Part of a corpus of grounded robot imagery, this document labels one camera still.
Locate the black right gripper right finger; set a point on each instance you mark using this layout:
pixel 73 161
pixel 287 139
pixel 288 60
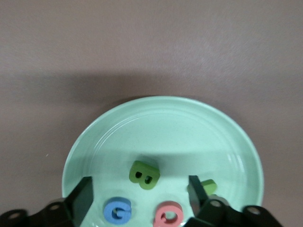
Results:
pixel 213 212

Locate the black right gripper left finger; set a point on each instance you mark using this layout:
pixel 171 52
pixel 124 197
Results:
pixel 75 208

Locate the brown table mat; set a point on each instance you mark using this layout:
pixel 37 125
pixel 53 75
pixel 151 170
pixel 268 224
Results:
pixel 94 47

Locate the pink foam letter Q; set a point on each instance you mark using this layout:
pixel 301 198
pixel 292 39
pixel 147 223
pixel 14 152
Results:
pixel 161 210

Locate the green foam letter N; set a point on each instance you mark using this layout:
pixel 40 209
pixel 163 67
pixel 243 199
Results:
pixel 209 185

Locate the blue foam letter G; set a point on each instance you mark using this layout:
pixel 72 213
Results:
pixel 109 211

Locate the green foam letter B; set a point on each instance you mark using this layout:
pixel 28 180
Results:
pixel 144 169

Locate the light green plate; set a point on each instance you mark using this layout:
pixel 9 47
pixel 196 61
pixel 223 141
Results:
pixel 165 137

